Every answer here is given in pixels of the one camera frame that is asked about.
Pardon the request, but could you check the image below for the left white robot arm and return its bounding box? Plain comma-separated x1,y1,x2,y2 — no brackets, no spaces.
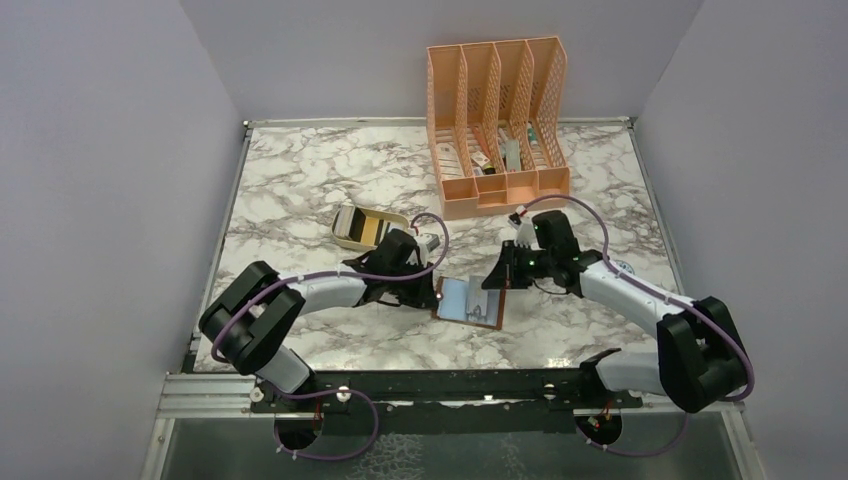
198,229,440,411

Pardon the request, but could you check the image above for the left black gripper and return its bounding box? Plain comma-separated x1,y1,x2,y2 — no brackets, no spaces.
386,258,439,310

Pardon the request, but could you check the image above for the orange plastic file organizer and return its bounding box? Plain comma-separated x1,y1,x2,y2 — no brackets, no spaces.
426,36,571,220

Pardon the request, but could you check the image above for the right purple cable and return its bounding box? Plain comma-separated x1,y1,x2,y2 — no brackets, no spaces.
513,193,757,458

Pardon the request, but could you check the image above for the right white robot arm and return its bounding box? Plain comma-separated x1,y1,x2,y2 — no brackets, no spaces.
482,210,752,413

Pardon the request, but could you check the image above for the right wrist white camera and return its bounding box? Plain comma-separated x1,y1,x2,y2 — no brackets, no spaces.
508,206,536,249

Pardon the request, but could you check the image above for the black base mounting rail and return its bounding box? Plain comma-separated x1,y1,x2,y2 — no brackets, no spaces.
250,368,642,437

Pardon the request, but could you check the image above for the wrist white camera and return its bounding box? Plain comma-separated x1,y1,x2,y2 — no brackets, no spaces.
508,206,536,249
414,233,441,255

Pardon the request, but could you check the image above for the green white tube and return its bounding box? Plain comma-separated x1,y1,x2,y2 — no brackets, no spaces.
527,124,538,148

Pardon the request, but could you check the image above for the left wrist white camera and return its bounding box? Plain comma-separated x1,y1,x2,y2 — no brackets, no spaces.
414,233,441,255

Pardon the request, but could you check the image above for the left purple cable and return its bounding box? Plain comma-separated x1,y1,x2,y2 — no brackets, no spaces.
210,212,450,463

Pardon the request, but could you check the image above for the purple cable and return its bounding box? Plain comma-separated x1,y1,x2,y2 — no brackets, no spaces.
210,212,450,463
513,193,757,458

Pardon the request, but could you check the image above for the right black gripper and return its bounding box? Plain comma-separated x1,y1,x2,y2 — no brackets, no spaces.
483,238,555,289

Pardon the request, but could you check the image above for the brown leather card holder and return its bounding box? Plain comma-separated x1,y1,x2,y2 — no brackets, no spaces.
432,277,505,330

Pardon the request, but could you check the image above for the grey credit card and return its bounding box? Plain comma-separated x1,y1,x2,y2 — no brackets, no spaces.
466,275,488,324

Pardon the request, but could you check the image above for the tan oval card tray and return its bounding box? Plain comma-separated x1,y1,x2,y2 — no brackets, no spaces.
330,205,411,252

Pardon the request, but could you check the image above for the small box in organizer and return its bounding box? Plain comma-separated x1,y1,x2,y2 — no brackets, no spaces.
470,151,497,176

